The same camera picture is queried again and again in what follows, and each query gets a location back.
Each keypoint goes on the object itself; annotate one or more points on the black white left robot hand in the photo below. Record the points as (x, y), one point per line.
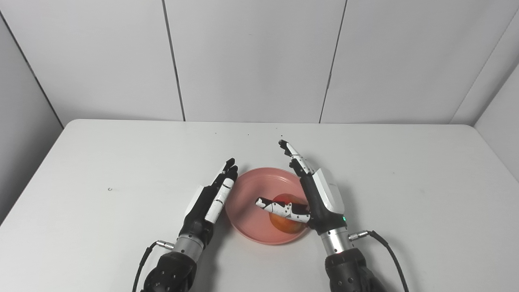
(196, 219)

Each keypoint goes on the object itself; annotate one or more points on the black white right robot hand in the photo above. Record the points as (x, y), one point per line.
(324, 202)

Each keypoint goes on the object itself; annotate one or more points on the red yellow pomegranate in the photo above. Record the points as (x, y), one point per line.
(284, 225)

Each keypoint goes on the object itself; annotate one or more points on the pink round plate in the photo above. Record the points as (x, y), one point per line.
(247, 202)

